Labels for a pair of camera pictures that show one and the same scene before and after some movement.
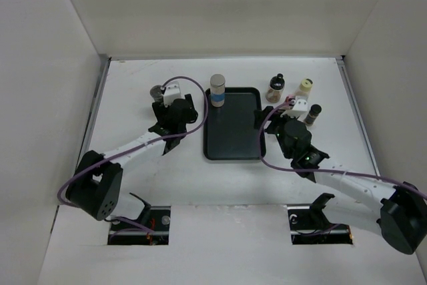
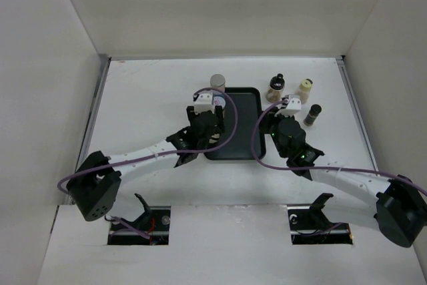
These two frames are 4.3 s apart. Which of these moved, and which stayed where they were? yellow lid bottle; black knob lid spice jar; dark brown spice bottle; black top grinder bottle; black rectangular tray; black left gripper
Moved: black top grinder bottle; black left gripper
Stayed: black rectangular tray; dark brown spice bottle; yellow lid bottle; black knob lid spice jar
